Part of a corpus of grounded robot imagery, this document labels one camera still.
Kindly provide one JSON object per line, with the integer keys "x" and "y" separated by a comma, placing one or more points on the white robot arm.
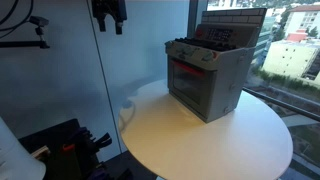
{"x": 16, "y": 153}

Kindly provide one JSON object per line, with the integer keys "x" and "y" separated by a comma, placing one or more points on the orange clip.
{"x": 68, "y": 147}

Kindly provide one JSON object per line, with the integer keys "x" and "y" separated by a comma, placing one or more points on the dark window frame pillar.
{"x": 196, "y": 16}

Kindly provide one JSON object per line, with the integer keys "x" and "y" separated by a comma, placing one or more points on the black camera on mount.
{"x": 39, "y": 21}

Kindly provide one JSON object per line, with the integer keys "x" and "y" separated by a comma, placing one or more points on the dark window rail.
{"x": 283, "y": 105}

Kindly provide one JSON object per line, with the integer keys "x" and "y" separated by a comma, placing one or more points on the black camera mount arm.
{"x": 23, "y": 44}

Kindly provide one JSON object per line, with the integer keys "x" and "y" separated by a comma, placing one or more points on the pale yellow low building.
{"x": 290, "y": 58}

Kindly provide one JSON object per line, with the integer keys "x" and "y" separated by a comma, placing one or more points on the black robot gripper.
{"x": 110, "y": 8}

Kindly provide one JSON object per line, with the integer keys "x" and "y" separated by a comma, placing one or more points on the black stovetop burner grate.
{"x": 206, "y": 43}

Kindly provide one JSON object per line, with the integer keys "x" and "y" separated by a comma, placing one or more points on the grey oven door with window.
{"x": 190, "y": 86}

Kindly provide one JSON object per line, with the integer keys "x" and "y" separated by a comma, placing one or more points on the black robot cart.
{"x": 60, "y": 160}

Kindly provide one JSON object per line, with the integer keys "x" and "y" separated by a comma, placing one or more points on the grey toy oven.
{"x": 226, "y": 66}

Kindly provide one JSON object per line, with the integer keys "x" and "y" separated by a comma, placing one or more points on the white building red roof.
{"x": 305, "y": 20}

